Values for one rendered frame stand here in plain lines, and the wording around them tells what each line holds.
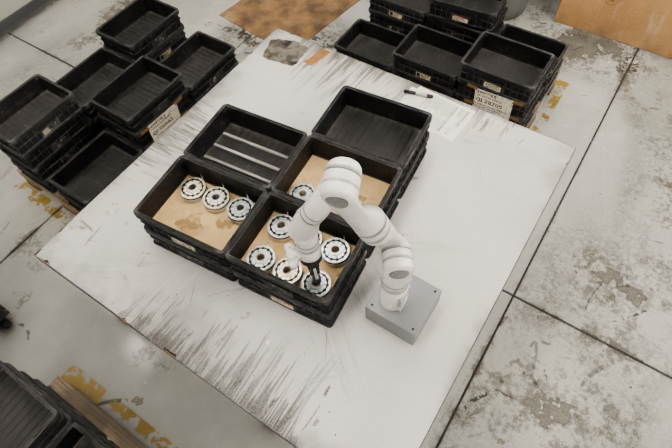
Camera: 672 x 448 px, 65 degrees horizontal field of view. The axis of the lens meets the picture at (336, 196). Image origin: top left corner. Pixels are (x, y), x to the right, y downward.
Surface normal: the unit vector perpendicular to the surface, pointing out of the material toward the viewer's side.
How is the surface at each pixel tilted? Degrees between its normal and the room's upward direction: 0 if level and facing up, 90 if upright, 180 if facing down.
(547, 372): 0
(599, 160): 0
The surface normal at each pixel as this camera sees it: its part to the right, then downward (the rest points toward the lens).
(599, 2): -0.53, 0.54
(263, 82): -0.05, -0.57
